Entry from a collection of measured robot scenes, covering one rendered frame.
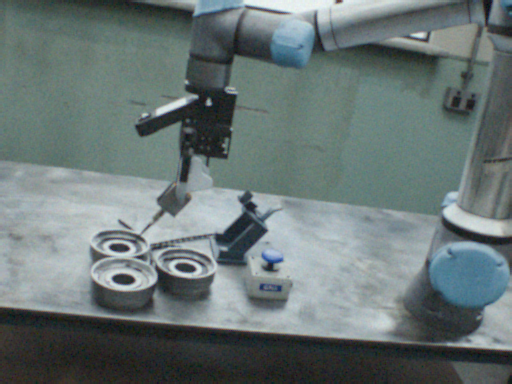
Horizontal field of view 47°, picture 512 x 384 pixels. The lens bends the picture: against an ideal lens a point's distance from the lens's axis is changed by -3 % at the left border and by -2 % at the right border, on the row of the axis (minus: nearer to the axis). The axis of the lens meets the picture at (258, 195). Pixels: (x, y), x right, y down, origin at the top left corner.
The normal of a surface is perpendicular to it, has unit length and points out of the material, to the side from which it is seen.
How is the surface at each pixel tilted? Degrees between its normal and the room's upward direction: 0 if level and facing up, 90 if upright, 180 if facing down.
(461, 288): 98
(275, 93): 90
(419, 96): 90
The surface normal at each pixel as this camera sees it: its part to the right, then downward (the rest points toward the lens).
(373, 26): -0.22, 0.61
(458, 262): -0.33, 0.41
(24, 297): 0.18, -0.92
